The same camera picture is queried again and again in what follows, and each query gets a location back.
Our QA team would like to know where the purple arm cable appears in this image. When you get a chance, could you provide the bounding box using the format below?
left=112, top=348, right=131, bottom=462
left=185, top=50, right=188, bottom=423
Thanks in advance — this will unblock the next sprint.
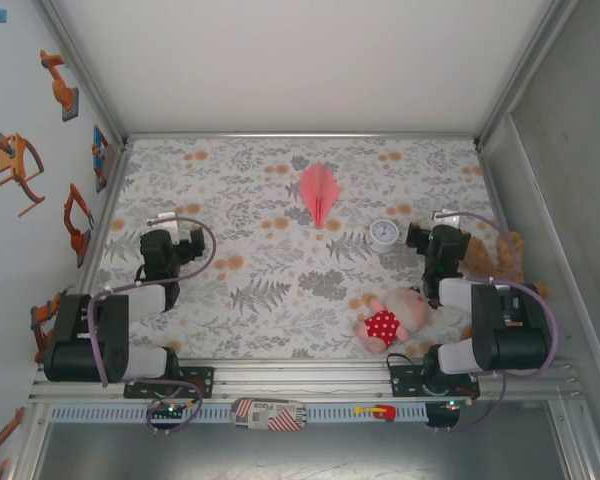
left=432, top=210, right=561, bottom=435
left=87, top=217, right=218, bottom=437

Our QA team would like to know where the pink paper sheet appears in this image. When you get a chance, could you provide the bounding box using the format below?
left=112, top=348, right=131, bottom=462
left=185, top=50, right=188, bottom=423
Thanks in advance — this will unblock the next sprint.
left=298, top=160, right=342, bottom=230

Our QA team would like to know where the blue orange gantry wall sticker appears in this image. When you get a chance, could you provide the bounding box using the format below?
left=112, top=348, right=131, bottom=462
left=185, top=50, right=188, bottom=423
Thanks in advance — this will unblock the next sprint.
left=90, top=124, right=112, bottom=194

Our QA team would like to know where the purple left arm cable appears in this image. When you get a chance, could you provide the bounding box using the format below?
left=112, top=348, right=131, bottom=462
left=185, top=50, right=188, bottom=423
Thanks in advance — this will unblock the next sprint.
left=87, top=217, right=218, bottom=437

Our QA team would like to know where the brown teddy bear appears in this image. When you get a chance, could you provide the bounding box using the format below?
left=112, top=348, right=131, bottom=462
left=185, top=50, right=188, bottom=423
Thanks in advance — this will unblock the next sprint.
left=460, top=229, right=551, bottom=301

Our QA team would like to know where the aluminium back bar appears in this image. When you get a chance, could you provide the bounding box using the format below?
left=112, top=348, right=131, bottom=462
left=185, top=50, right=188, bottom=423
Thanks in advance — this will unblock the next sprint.
left=124, top=130, right=481, bottom=142

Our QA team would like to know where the orange machine wall sticker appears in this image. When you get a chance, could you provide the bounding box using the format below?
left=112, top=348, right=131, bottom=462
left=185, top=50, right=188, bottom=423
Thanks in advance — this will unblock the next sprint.
left=0, top=407, right=26, bottom=476

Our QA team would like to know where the printed striped pouch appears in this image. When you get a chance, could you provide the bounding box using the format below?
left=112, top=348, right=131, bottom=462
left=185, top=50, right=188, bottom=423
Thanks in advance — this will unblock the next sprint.
left=229, top=397, right=309, bottom=432

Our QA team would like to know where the pink doll red dotted dress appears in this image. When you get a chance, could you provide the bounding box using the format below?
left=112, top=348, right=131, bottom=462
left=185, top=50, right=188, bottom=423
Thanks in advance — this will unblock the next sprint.
left=349, top=287, right=439, bottom=355

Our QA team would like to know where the aluminium front rail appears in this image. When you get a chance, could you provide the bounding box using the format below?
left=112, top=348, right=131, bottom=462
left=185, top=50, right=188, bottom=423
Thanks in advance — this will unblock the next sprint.
left=27, top=357, right=589, bottom=404

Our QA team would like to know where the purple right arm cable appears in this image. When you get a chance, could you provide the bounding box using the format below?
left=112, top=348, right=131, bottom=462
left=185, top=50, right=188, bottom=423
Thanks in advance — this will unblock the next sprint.
left=432, top=210, right=561, bottom=435

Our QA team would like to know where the aluminium frame post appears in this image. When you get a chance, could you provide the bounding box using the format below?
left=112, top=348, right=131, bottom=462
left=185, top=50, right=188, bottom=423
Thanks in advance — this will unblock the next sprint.
left=472, top=0, right=581, bottom=151
left=32, top=0, right=131, bottom=151

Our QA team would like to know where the floral patterned table mat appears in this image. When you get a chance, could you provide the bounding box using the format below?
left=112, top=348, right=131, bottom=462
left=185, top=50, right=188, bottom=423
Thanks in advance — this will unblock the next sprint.
left=74, top=137, right=547, bottom=360

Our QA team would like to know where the orange claw wall sticker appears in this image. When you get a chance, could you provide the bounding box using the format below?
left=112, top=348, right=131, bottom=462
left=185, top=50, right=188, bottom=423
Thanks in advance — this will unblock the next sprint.
left=0, top=132, right=47, bottom=219

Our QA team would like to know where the perforated grey cable duct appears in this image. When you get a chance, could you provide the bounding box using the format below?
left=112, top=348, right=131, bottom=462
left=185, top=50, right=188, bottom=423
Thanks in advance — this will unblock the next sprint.
left=49, top=403, right=431, bottom=422

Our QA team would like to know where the white round clock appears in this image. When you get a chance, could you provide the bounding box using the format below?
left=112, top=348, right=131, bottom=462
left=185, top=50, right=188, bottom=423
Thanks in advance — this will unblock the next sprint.
left=369, top=218, right=400, bottom=253

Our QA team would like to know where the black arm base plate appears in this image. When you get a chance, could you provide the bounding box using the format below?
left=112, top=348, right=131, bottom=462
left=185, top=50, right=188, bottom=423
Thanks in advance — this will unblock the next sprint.
left=387, top=363, right=481, bottom=400
left=123, top=366, right=216, bottom=400

